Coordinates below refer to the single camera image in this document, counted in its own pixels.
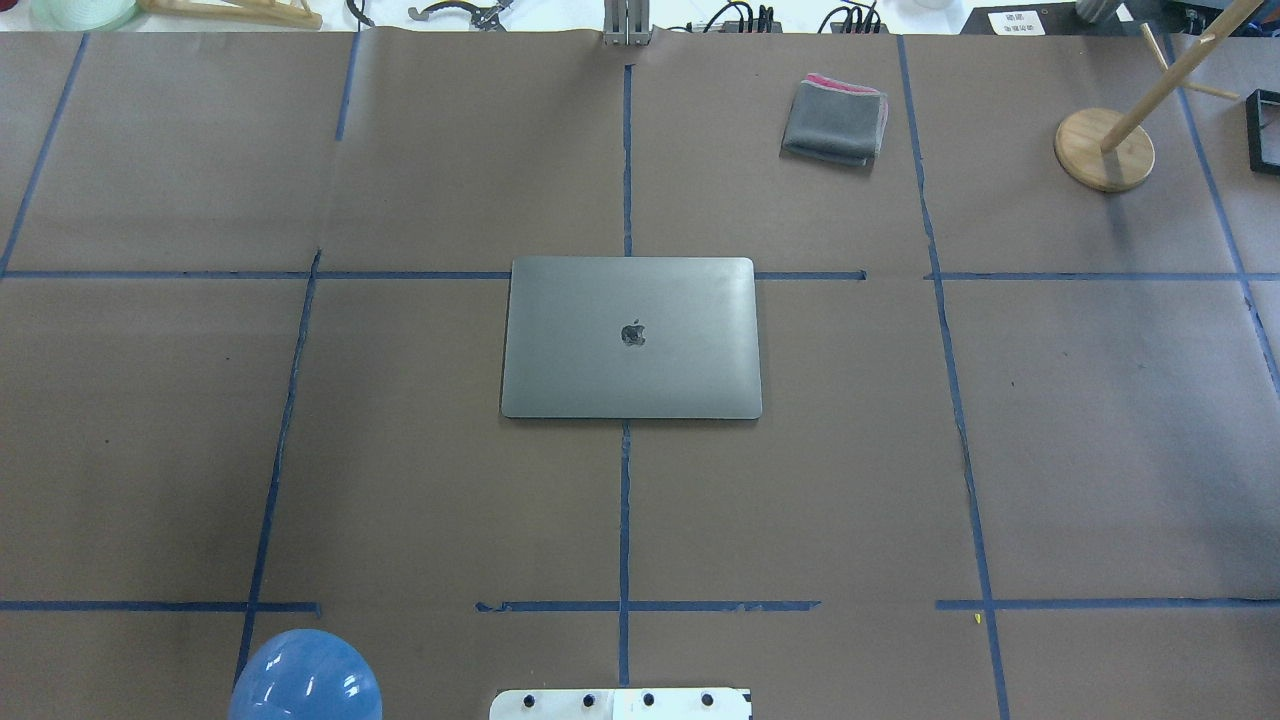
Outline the grey laptop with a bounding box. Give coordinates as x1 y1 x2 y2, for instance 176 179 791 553
500 256 763 421

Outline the aluminium frame post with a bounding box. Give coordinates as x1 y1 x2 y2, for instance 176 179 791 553
602 0 653 46

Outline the folded grey cloth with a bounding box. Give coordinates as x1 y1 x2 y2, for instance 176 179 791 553
781 73 890 167

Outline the wooden dish rack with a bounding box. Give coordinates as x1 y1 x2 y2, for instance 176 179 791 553
136 1 323 31

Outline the blue desk lamp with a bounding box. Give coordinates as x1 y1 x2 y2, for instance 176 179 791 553
227 629 384 719

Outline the wooden mug tree stand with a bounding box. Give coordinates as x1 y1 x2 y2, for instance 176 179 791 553
1053 1 1263 193

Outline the green glass plate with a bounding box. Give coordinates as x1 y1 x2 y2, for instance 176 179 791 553
29 0 140 32

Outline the wine glass rack tray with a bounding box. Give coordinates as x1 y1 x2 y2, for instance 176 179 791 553
1245 88 1279 177

